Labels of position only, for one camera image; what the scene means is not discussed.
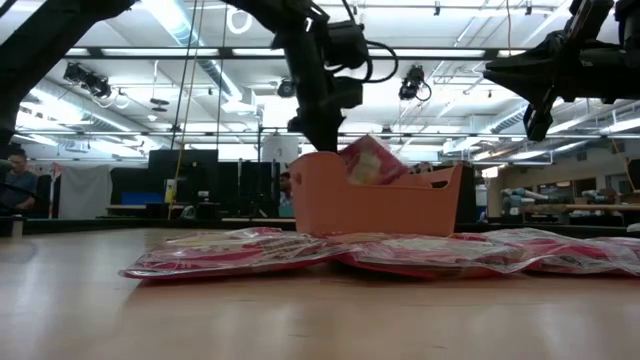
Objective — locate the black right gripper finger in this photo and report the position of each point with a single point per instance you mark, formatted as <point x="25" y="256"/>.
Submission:
<point x="527" y="77"/>
<point x="539" y="120"/>

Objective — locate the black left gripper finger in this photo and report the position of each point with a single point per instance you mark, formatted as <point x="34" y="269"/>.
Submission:
<point x="325" y="140"/>

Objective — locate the red Orville popcorn bag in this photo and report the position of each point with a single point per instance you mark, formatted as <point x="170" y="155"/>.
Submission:
<point x="575" y="250"/>
<point x="425" y="255"/>
<point x="372" y="160"/>
<point x="225" y="250"/>

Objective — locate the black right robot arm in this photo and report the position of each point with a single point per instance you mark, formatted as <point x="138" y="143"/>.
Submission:
<point x="630" y="20"/>

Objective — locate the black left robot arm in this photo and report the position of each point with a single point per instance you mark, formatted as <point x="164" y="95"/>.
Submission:
<point x="30" y="50"/>

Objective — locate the white cylinder container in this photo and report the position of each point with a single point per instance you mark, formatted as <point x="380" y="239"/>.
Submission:
<point x="280" y="149"/>

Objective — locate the person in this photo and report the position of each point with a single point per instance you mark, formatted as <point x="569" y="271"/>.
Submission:
<point x="286" y="192"/>
<point x="19" y="182"/>

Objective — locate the orange plastic basket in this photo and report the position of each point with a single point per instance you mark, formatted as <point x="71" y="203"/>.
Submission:
<point x="375" y="207"/>

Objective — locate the wooden background desk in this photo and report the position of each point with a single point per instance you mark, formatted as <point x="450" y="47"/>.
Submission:
<point x="590" y="207"/>

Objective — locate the white hanging cloth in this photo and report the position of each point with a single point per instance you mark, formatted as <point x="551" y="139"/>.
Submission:
<point x="85" y="192"/>

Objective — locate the black frame-mounted camera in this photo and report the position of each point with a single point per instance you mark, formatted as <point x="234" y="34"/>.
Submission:
<point x="412" y="82"/>
<point x="87" y="80"/>
<point x="286" y="88"/>

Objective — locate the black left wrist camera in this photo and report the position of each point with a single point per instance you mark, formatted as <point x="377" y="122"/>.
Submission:
<point x="346" y="92"/>

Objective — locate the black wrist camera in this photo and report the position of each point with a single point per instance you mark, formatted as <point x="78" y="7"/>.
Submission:
<point x="590" y="20"/>
<point x="346" y="92"/>

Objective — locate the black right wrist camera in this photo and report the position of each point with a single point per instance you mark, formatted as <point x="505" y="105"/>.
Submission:
<point x="590" y="20"/>

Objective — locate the black table edge rail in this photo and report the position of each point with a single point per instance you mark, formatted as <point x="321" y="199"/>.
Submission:
<point x="100" y="225"/>

